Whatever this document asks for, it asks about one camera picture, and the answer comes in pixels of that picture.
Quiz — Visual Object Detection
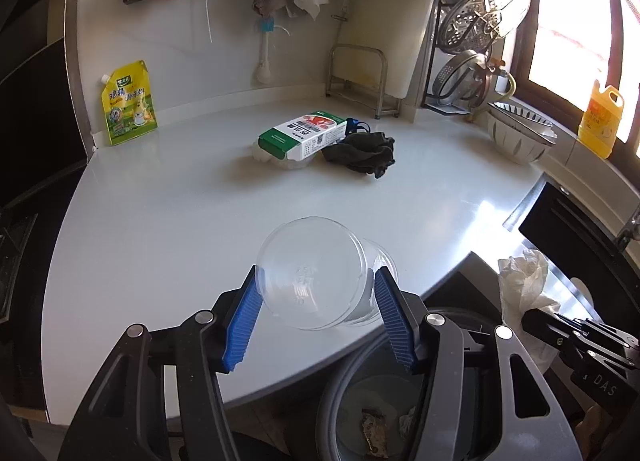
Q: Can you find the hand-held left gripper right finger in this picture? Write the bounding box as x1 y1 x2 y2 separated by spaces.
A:
374 266 583 461

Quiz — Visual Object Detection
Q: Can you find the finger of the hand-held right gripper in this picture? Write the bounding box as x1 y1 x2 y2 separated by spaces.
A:
522 308 636 369
555 313 640 359

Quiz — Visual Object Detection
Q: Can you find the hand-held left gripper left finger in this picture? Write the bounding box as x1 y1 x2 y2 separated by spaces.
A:
57 265 266 461

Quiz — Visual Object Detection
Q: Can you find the white tissue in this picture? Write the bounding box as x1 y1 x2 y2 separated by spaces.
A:
497 249 563 374

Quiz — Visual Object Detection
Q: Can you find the clear plastic container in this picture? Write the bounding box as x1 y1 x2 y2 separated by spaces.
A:
255 216 399 333

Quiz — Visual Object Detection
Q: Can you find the grey perforated waste bin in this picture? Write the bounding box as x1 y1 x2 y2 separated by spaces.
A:
315 308 506 461

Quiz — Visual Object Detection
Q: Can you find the dark cloth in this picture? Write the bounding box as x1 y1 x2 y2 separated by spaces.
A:
321 131 397 180

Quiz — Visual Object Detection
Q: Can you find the green white red carton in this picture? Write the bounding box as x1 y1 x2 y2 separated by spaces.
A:
257 110 348 164

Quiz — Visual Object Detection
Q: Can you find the person's right hand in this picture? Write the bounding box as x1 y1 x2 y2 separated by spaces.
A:
572 405 608 447

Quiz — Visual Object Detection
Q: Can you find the black sink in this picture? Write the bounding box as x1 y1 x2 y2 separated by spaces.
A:
517 181 640 302

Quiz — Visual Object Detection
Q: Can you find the metal faucet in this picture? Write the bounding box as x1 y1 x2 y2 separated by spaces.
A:
615 211 640 249

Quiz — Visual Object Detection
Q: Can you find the brown snack wrapper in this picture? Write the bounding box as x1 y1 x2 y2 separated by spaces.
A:
361 408 390 458

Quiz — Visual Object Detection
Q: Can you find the white slotted colander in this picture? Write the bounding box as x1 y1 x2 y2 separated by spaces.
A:
487 116 551 165

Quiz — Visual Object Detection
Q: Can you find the yellow oil bottle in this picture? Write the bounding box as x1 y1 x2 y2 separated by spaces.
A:
578 80 626 159

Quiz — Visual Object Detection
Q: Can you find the patterned ceramic bowl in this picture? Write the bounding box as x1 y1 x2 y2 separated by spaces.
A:
492 101 556 131

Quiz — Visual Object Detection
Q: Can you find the metal cutting board stand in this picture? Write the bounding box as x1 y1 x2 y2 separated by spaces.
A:
326 44 401 119

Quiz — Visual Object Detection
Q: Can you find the black lid rack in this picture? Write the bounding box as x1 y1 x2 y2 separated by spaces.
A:
420 0 501 117

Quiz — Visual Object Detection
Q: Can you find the black gas stove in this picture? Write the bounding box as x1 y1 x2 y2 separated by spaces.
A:
0 214 38 292

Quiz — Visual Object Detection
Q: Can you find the yellow green seasoning pouch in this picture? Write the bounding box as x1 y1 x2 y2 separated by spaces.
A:
98 60 159 147

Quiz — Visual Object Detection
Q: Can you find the white pitcher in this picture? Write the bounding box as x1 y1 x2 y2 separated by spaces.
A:
487 72 517 109

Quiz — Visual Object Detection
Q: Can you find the blue white bottle brush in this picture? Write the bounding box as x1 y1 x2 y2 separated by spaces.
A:
254 16 291 87

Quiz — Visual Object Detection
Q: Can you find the white cutting board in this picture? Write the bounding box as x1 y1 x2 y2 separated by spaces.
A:
340 0 441 124

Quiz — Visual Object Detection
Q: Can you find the perforated steel steamer plate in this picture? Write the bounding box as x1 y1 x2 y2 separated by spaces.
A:
442 0 532 54

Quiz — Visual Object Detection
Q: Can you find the window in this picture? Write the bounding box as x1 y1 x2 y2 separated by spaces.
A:
520 0 640 142

